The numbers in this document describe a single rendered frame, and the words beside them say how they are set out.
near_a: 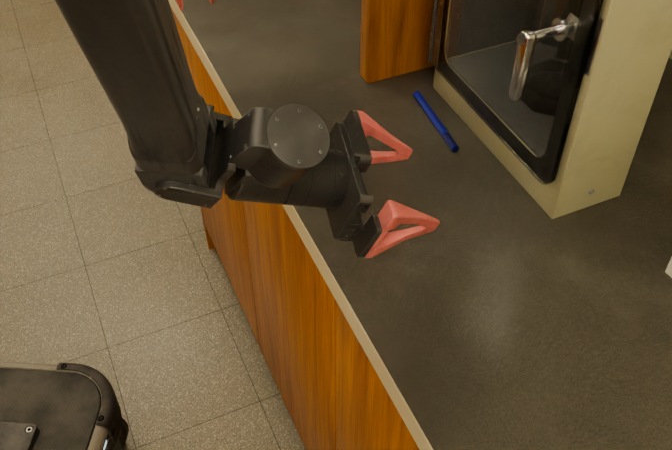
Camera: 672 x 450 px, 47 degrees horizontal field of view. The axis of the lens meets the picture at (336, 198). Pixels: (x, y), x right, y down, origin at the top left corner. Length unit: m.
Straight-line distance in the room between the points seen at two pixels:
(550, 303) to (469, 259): 0.11
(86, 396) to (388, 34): 1.00
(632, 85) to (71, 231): 1.81
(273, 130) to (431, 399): 0.36
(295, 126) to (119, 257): 1.70
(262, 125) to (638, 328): 0.53
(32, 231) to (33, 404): 0.81
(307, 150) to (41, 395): 1.24
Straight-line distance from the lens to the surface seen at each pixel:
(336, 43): 1.34
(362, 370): 1.09
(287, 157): 0.63
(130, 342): 2.11
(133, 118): 0.59
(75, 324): 2.19
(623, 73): 0.94
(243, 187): 0.70
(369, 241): 0.73
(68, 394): 1.77
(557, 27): 0.91
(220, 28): 1.39
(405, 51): 1.24
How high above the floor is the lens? 1.67
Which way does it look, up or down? 44 degrees down
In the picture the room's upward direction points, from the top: straight up
